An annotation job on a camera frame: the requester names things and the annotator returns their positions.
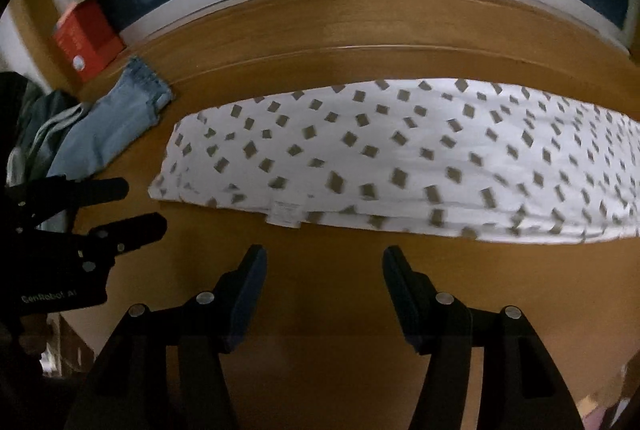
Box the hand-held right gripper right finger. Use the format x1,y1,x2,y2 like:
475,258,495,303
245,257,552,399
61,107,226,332
383,246,583,430

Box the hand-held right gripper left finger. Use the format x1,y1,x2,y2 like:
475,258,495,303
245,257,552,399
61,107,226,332
65,245,267,430

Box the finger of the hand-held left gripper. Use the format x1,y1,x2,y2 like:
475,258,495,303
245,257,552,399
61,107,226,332
5,177,130,229
81,213,168,272

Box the white diamond-print garment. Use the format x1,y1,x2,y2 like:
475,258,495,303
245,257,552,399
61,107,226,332
148,79,640,245

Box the grey-green garment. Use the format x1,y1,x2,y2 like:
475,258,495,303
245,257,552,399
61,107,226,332
10,88,93,191

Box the blue denim jeans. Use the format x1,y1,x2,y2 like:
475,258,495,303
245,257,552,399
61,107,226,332
37,56,175,231

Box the dark garment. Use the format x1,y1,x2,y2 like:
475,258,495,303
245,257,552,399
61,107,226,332
0,71,32,183

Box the red box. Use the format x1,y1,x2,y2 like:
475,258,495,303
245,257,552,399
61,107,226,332
52,0,126,84

